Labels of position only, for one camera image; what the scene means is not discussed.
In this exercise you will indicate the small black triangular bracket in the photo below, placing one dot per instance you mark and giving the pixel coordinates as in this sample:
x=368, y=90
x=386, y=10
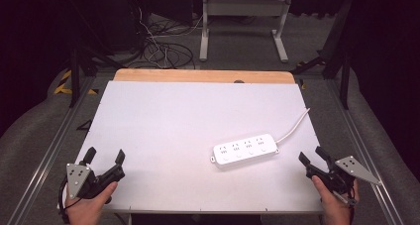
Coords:
x=85, y=126

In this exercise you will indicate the white power strip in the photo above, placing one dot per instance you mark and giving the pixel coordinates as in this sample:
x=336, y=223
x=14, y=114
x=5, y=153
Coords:
x=246, y=150

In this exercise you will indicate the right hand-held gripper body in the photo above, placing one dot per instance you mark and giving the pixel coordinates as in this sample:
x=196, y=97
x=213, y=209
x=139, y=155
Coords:
x=343, y=173

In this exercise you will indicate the white table mat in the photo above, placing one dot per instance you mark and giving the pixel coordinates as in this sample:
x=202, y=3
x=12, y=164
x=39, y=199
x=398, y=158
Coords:
x=185, y=135

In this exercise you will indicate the white metal stand frame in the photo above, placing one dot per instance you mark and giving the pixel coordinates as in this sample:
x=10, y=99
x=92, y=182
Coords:
x=244, y=7

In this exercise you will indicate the yellow black hazard tape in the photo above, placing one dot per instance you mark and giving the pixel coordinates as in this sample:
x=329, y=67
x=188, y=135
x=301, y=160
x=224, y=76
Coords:
x=64, y=85

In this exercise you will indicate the black tripod stand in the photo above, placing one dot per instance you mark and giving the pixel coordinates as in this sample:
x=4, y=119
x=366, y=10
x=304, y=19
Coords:
x=77, y=69

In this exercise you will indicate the person's right hand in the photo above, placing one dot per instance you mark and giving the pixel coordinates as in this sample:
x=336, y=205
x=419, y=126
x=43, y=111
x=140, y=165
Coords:
x=335, y=206

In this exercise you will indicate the black metal stand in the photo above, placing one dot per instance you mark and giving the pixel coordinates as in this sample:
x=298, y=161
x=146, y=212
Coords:
x=338, y=46

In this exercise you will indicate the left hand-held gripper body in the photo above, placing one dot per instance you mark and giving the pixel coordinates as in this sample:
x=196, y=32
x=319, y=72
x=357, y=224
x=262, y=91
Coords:
x=86, y=182

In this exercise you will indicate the person's left hand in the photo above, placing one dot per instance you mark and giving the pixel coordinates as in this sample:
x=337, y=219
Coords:
x=86, y=210

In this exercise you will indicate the aluminium floor rail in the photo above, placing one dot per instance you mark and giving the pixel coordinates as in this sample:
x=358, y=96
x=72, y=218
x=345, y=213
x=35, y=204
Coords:
x=46, y=155
x=366, y=159

